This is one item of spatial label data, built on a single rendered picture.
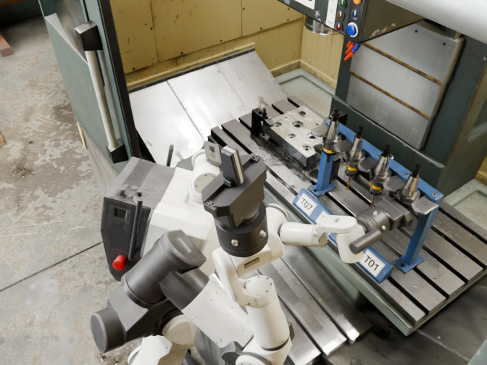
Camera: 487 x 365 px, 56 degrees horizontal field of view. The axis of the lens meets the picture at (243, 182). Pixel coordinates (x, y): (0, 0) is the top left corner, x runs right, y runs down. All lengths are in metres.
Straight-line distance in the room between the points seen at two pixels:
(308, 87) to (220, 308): 2.26
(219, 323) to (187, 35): 1.86
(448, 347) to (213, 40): 1.90
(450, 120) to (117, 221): 1.41
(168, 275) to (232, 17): 1.95
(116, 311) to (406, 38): 1.47
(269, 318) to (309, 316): 0.80
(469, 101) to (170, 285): 1.40
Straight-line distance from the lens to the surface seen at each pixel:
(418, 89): 2.04
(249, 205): 0.72
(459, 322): 1.77
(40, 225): 3.16
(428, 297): 1.63
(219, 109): 2.55
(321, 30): 1.58
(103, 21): 1.47
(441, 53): 1.92
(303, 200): 1.74
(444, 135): 2.09
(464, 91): 1.97
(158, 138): 2.40
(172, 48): 2.56
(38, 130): 3.96
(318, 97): 2.97
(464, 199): 2.46
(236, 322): 0.99
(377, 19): 1.28
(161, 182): 1.17
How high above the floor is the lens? 2.18
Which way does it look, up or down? 44 degrees down
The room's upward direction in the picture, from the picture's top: straight up
